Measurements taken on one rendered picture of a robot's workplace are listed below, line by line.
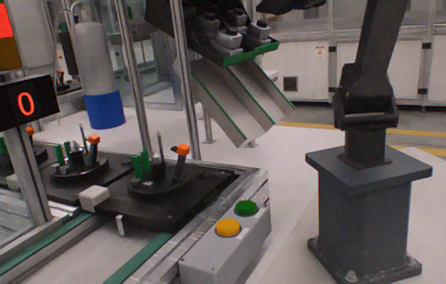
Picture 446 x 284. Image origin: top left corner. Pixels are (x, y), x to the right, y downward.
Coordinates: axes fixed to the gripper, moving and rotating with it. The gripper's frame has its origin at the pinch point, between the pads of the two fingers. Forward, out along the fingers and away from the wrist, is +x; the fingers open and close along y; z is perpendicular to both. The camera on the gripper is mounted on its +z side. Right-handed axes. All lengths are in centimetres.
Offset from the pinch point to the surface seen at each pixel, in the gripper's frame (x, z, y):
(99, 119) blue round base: 106, -16, -10
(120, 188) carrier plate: 29, -28, 34
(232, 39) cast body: 11.6, -4.1, 3.7
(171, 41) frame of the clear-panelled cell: 87, 7, -46
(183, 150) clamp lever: 11.6, -22.4, 27.6
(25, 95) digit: 22, -4, 48
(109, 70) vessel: 100, 2, -19
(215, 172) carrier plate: 15.8, -31.4, 17.3
